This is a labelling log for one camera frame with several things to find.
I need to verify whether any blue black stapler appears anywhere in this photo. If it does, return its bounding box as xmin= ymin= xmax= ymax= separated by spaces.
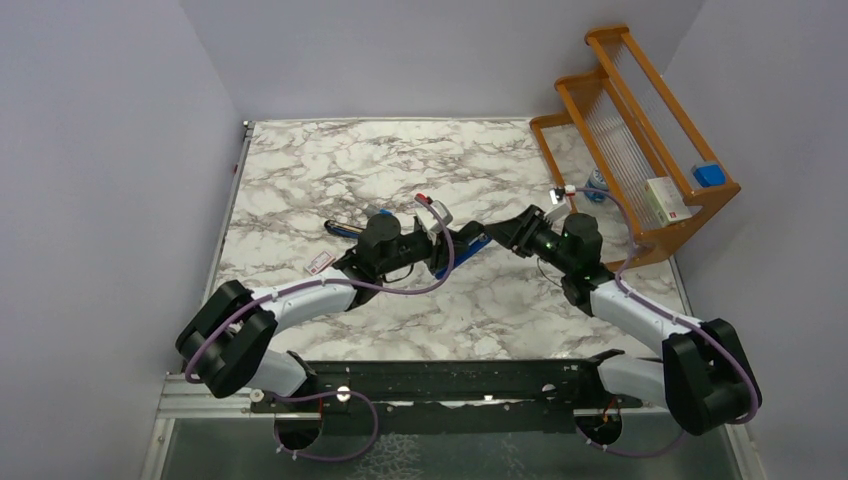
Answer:
xmin=324 ymin=220 xmax=363 ymax=239

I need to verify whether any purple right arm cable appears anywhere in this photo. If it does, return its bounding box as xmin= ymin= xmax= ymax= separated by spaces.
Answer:
xmin=563 ymin=186 xmax=763 ymax=460

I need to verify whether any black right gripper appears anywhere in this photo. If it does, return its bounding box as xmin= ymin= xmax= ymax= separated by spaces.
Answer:
xmin=482 ymin=204 xmax=575 ymax=275

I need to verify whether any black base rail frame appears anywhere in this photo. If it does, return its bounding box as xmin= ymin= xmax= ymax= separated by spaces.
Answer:
xmin=158 ymin=358 xmax=670 ymax=439

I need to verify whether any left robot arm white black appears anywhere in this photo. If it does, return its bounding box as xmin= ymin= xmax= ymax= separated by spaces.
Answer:
xmin=175 ymin=213 xmax=491 ymax=411

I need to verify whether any white red carton box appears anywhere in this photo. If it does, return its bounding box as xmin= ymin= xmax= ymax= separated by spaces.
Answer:
xmin=643 ymin=177 xmax=692 ymax=227

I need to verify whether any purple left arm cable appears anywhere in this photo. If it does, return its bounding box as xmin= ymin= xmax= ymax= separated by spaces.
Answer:
xmin=184 ymin=193 xmax=457 ymax=463

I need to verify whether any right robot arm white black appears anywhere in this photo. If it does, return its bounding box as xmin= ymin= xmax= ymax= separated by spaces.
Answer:
xmin=484 ymin=205 xmax=762 ymax=436

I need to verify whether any blue lidded small jar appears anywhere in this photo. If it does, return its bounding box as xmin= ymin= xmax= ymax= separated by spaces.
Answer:
xmin=584 ymin=168 xmax=609 ymax=204

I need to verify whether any red white staple box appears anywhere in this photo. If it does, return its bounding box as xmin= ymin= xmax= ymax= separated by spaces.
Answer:
xmin=304 ymin=250 xmax=336 ymax=275

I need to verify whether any orange wooden tiered rack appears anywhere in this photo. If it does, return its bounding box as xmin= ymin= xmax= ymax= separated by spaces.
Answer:
xmin=530 ymin=25 xmax=741 ymax=266

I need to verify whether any blue block on rack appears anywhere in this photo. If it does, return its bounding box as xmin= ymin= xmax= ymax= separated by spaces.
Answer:
xmin=691 ymin=162 xmax=727 ymax=188

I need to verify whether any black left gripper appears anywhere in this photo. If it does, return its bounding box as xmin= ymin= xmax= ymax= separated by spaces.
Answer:
xmin=378 ymin=227 xmax=469 ymax=276

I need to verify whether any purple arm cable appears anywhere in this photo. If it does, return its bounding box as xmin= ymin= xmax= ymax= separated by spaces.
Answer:
xmin=563 ymin=186 xmax=763 ymax=460
xmin=184 ymin=193 xmax=457 ymax=463

